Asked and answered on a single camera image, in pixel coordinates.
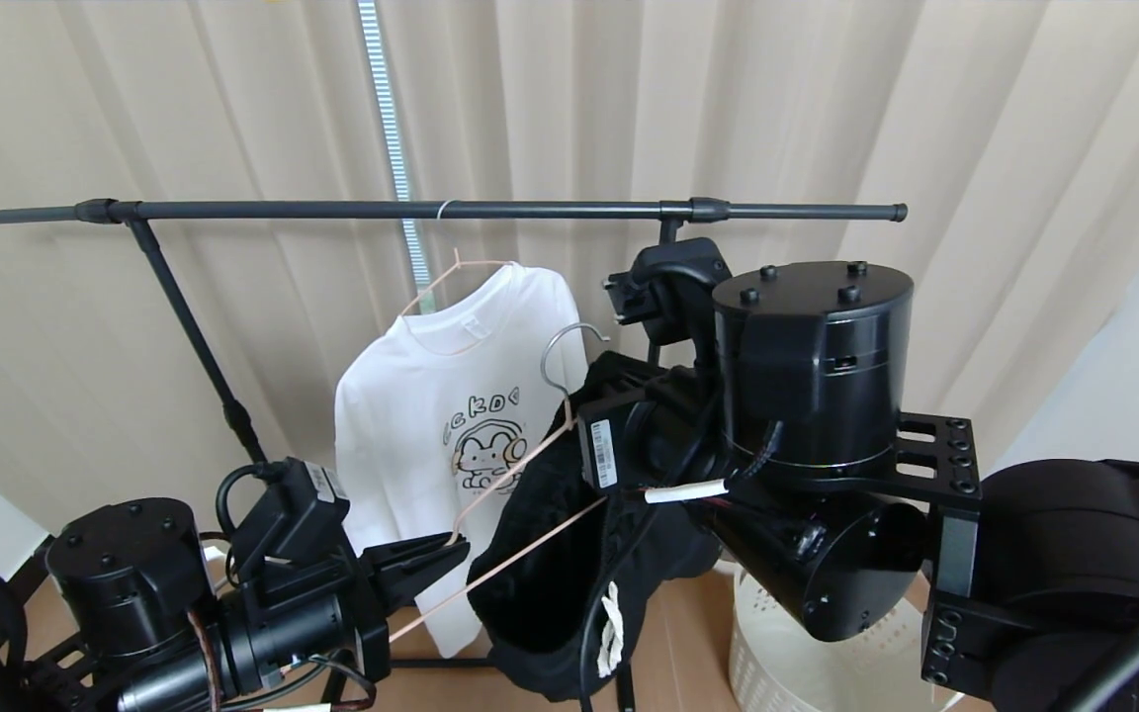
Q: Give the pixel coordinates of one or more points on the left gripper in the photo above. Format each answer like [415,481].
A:
[273,633]

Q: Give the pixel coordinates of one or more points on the white laundry basket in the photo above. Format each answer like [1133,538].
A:
[787,663]

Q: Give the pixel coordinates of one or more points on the black garment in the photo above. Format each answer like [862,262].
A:
[540,593]

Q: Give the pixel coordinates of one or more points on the black clothes rack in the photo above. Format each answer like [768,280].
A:
[283,210]

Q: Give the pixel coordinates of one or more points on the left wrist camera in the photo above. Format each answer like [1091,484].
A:
[293,514]

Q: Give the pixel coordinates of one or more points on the white printed t-shirt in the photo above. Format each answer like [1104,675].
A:
[401,445]

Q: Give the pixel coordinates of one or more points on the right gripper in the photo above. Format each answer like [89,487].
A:
[827,564]

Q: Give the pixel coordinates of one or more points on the beige curtain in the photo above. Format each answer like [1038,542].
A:
[827,99]

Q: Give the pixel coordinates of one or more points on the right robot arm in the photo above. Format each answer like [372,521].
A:
[807,376]

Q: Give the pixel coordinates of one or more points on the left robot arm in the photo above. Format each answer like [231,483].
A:
[125,583]

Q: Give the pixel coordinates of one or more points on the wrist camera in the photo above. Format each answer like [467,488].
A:
[293,514]
[668,287]

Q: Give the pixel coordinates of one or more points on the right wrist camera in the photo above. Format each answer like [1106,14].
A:
[668,287]

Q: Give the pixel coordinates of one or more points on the pink clothes hanger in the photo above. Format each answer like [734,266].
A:
[428,292]
[490,576]

